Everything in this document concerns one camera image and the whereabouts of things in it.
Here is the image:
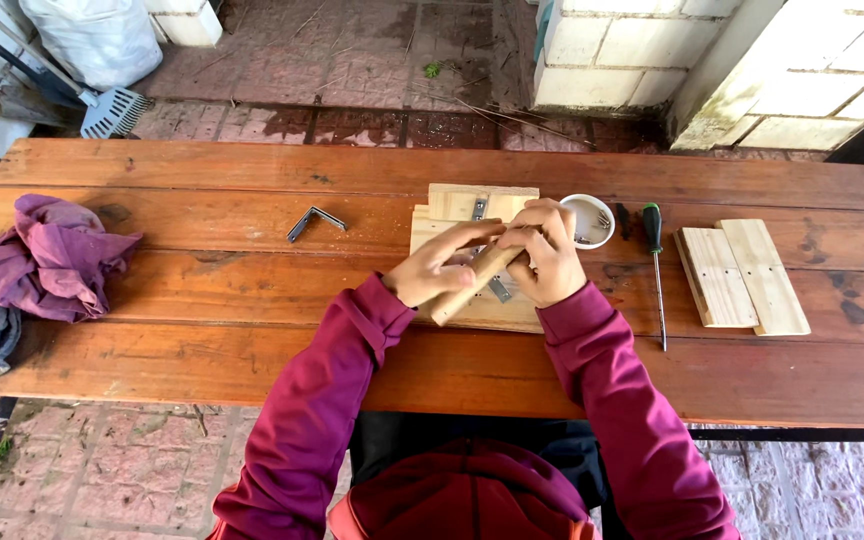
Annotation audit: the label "person's right hand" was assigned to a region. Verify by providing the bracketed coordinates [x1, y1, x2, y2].
[495, 198, 589, 310]

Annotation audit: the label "person's left hand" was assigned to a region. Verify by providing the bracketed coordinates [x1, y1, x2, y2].
[381, 219, 509, 309]

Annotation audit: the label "round wooden dowel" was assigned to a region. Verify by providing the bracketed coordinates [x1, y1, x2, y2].
[429, 243, 529, 327]

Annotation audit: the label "white cup of screws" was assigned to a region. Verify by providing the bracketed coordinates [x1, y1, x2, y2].
[558, 193, 617, 251]

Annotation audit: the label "joined wooden boards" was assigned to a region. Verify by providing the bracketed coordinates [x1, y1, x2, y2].
[409, 183, 546, 335]

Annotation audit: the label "short wooden plank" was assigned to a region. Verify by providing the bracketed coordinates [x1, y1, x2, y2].
[673, 226, 761, 330]

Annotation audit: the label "long wooden plank with holes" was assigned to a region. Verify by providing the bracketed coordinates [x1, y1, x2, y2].
[714, 218, 813, 338]

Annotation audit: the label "person's maroon hooded torso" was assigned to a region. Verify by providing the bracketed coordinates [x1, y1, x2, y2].
[327, 411, 613, 540]

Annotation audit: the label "white plastic rake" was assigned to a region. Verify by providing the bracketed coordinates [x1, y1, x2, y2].
[0, 0, 151, 141]

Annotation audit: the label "white sack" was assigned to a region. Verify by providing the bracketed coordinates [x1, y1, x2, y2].
[18, 0, 165, 92]

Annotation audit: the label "purple cloth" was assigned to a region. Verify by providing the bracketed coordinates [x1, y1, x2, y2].
[0, 193, 144, 324]

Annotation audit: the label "metal bracket on boards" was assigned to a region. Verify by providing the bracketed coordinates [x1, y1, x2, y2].
[469, 198, 514, 305]

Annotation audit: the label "green handled screwdriver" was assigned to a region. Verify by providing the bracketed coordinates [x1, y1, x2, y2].
[642, 202, 669, 353]

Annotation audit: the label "loose metal angle bracket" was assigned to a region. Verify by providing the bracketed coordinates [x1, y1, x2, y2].
[286, 206, 348, 244]

